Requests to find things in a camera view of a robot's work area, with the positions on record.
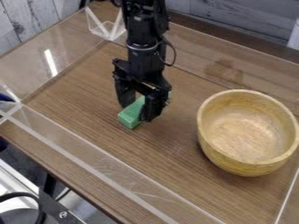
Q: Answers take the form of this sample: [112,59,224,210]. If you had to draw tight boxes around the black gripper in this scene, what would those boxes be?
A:
[112,43,172,122]

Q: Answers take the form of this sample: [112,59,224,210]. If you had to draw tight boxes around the green rectangular block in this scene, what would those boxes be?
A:
[116,90,173,130]

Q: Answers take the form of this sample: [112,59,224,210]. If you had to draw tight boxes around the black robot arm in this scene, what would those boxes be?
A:
[112,0,172,122]

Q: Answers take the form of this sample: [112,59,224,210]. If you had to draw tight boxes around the brown wooden bowl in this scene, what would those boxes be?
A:
[196,89,299,177]

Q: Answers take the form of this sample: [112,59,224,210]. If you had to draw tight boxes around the clear acrylic tray walls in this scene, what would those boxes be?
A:
[0,3,299,224]

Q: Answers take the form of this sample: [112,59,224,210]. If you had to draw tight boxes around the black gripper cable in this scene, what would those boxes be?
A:
[156,31,177,67]

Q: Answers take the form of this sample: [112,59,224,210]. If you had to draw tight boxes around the black cable on floor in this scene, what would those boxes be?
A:
[0,191,48,224]

